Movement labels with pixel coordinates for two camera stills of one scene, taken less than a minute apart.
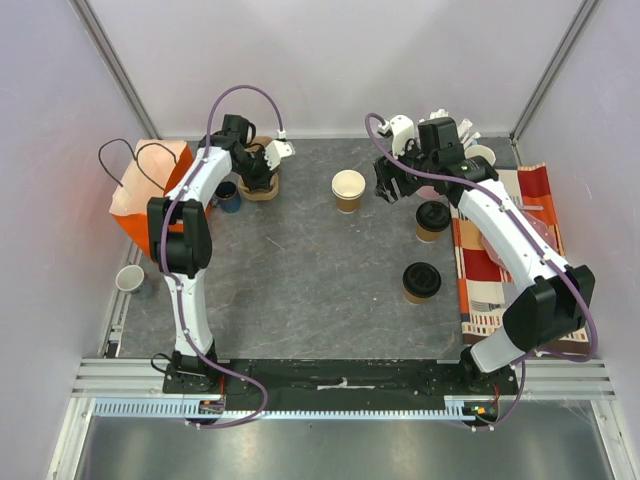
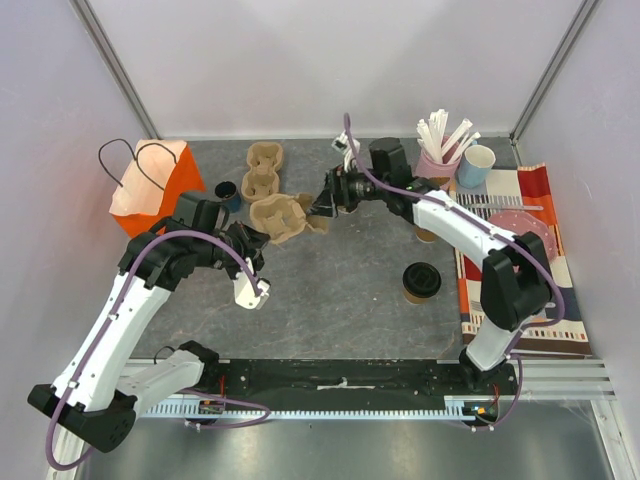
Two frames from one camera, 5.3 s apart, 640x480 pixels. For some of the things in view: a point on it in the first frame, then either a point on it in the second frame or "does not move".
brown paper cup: [427, 236] does not move
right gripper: [393, 180] → [335, 190]
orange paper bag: [152, 167] does not move
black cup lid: [422, 279] does not move
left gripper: [263, 182] → [257, 240]
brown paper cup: [415, 299] does not move
